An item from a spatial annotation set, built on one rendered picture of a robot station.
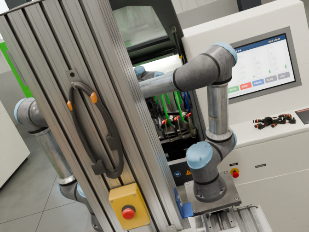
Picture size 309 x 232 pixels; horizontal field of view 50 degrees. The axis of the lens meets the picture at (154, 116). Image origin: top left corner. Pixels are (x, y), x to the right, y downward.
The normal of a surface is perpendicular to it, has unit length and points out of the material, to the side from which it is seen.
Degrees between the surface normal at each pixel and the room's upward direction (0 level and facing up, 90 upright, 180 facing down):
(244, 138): 0
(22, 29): 90
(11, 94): 90
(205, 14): 90
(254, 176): 90
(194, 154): 7
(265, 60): 76
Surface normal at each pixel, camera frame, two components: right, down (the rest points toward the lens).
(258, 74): -0.11, 0.24
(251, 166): -0.04, 0.46
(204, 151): -0.39, -0.78
